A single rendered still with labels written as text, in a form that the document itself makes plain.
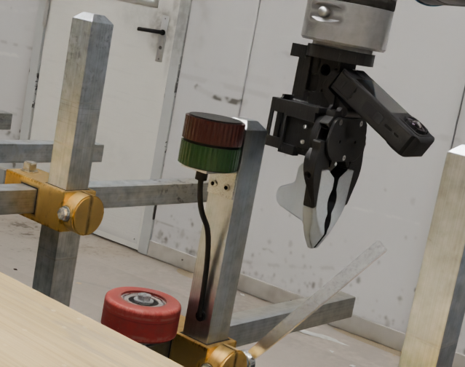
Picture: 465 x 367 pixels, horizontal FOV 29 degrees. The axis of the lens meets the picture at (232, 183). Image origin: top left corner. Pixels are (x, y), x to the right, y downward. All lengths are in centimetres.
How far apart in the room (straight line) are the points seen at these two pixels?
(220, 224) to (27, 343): 24
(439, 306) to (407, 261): 298
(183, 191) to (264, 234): 278
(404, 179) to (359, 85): 284
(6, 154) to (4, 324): 59
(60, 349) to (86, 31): 42
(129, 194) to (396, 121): 46
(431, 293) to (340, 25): 28
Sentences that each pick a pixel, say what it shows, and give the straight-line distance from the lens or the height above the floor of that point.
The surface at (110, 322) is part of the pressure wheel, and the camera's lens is 94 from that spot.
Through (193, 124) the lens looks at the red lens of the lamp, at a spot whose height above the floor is 110.
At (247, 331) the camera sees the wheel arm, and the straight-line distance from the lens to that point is 110.
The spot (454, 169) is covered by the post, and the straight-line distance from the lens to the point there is 80.
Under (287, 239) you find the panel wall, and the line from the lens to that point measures 403.
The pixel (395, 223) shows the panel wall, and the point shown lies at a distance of 379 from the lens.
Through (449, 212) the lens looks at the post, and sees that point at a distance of 80.
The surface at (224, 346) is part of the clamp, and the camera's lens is 97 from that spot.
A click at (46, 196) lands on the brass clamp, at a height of 96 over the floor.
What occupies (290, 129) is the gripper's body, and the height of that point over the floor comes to 110.
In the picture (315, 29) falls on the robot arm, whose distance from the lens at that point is 93.
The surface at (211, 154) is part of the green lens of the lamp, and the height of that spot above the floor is 108.
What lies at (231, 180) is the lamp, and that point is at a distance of 92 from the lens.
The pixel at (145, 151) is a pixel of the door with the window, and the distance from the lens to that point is 446.
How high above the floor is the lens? 121
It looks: 10 degrees down
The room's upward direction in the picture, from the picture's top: 11 degrees clockwise
